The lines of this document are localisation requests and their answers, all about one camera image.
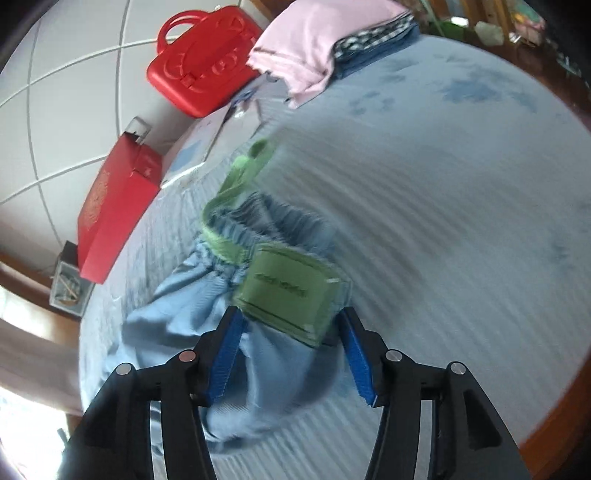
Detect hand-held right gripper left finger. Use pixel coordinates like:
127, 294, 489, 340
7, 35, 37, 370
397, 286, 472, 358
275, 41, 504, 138
67, 305, 248, 480

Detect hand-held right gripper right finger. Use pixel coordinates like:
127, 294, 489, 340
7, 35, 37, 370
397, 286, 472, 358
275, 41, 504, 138
340, 306, 533, 480

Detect blue pants with green waistband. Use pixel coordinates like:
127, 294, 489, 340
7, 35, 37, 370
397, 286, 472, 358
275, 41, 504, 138
109, 138, 353, 457

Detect small clear container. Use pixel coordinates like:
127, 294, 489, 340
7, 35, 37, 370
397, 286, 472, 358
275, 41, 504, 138
49, 241, 95, 317

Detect red gift box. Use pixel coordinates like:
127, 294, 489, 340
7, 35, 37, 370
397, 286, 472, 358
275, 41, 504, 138
76, 117, 162, 283

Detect striped blue bed sheet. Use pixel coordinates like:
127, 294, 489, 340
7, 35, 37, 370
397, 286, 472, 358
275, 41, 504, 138
78, 34, 591, 462

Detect clear plastic packaging bag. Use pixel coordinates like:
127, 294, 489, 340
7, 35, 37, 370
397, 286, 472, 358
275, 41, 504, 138
161, 74, 291, 188

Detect red plastic handbag case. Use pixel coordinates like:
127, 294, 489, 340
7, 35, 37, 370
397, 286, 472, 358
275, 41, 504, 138
147, 6, 265, 118

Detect blue folded jeans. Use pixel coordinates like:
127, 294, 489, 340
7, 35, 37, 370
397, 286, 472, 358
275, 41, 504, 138
333, 23, 422, 81

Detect pink folded garment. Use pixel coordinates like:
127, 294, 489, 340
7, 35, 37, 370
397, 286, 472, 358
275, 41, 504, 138
247, 0, 414, 109

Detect checked folded garment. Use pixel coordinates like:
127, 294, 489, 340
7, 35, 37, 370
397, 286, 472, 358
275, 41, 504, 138
333, 14, 416, 64

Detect wooden bed frame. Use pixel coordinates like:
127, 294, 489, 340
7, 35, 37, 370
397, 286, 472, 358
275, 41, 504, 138
518, 369, 591, 480

